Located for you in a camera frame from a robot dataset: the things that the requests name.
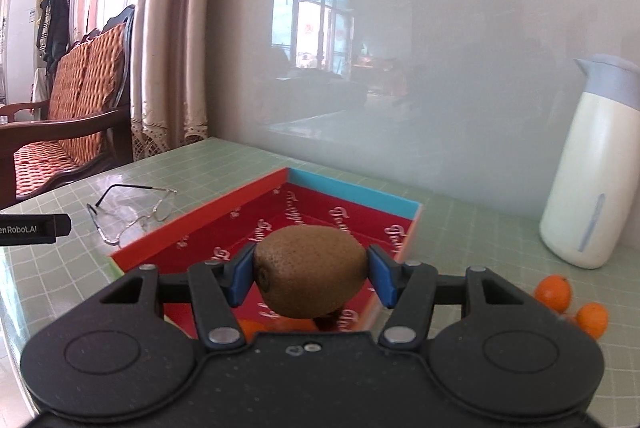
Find dark hanging jacket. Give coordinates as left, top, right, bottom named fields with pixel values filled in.
left=37, top=0, right=70, bottom=72

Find orange mandarin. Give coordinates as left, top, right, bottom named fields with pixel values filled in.
left=534, top=275, right=573, bottom=314
left=575, top=302, right=608, bottom=339

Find white thermos jug blue lid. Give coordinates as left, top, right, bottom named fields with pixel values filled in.
left=539, top=54, right=639, bottom=270

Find large brown kiwi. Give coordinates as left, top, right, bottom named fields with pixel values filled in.
left=254, top=225, right=368, bottom=318

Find beige lace curtain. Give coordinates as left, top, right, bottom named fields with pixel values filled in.
left=130, top=0, right=208, bottom=160

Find colourful red-lined cardboard tray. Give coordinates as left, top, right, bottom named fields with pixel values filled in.
left=113, top=168, right=422, bottom=333

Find dark wood sofa orange cushions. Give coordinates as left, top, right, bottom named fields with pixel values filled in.
left=1, top=5, right=136, bottom=209

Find thin metal-frame eyeglasses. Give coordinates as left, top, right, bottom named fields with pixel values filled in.
left=86, top=183, right=178, bottom=248

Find white refrigerator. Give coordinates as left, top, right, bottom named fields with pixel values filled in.
left=2, top=0, right=46, bottom=105

